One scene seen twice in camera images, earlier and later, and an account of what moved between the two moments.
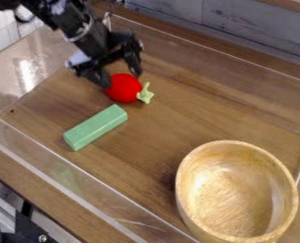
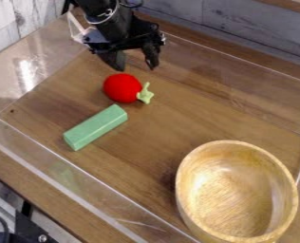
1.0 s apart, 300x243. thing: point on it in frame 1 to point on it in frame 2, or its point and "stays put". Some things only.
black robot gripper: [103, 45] to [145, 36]
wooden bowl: [237, 194] stays put
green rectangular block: [95, 126] stays put
